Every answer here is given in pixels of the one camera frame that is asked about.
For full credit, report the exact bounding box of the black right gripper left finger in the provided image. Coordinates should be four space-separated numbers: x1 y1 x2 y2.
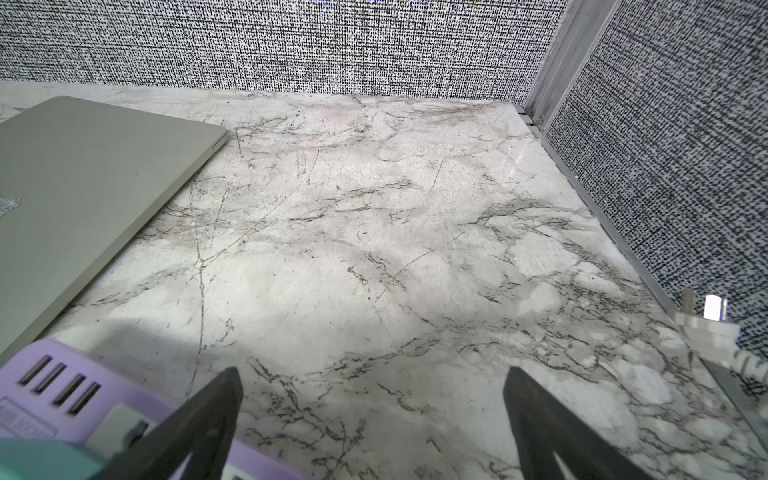
93 367 243 479

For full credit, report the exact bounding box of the purple power strip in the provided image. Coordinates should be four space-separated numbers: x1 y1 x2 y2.
1 340 299 479

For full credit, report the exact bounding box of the white plug of purple strip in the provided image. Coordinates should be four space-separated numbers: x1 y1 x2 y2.
670 288 767 385

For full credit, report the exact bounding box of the grey back laptop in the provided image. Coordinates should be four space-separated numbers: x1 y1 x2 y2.
1 96 227 360

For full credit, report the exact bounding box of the teal charger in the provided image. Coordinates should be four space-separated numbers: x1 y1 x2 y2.
1 439 104 480

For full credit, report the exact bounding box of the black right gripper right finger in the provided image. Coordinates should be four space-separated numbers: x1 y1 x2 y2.
503 367 650 479

